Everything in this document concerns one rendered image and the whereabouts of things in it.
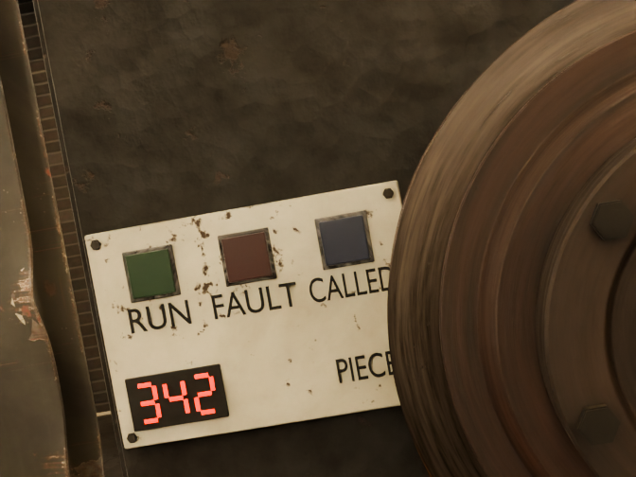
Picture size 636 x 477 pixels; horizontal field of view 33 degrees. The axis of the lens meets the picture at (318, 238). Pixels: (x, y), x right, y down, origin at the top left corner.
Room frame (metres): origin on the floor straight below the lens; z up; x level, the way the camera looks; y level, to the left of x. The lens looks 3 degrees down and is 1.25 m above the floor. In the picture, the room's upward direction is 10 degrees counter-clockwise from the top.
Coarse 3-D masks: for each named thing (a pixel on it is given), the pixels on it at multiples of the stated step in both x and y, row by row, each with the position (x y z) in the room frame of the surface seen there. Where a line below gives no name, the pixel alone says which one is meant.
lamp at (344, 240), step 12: (360, 216) 0.86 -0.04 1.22; (324, 228) 0.87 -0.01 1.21; (336, 228) 0.86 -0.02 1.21; (348, 228) 0.86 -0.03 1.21; (360, 228) 0.86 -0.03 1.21; (324, 240) 0.87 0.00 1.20; (336, 240) 0.86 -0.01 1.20; (348, 240) 0.86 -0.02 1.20; (360, 240) 0.86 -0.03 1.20; (324, 252) 0.87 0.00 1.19; (336, 252) 0.86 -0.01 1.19; (348, 252) 0.86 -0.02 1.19; (360, 252) 0.86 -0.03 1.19; (336, 264) 0.87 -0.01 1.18
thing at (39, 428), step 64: (0, 0) 3.66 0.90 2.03; (0, 64) 3.67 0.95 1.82; (0, 128) 3.36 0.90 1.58; (0, 192) 3.36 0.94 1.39; (0, 256) 3.37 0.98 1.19; (64, 256) 3.66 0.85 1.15; (0, 320) 3.37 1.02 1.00; (64, 320) 3.66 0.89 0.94; (0, 384) 3.38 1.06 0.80; (64, 384) 3.67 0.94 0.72; (0, 448) 3.38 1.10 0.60; (64, 448) 3.34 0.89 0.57
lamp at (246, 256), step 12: (228, 240) 0.87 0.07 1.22; (240, 240) 0.87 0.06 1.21; (252, 240) 0.87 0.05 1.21; (264, 240) 0.87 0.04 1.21; (228, 252) 0.87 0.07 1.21; (240, 252) 0.87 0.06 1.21; (252, 252) 0.87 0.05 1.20; (264, 252) 0.87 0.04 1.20; (228, 264) 0.87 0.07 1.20; (240, 264) 0.87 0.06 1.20; (252, 264) 0.87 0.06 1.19; (264, 264) 0.87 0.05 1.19; (228, 276) 0.87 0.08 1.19; (240, 276) 0.87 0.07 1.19; (252, 276) 0.87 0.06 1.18; (264, 276) 0.87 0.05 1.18
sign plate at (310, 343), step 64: (384, 192) 0.86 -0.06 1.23; (192, 256) 0.88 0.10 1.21; (320, 256) 0.87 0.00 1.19; (384, 256) 0.87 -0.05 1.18; (128, 320) 0.89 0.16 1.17; (192, 320) 0.88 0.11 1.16; (256, 320) 0.88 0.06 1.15; (320, 320) 0.87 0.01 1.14; (384, 320) 0.87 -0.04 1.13; (128, 384) 0.88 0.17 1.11; (192, 384) 0.88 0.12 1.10; (256, 384) 0.88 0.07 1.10; (320, 384) 0.87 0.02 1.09; (384, 384) 0.87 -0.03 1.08; (128, 448) 0.89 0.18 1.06
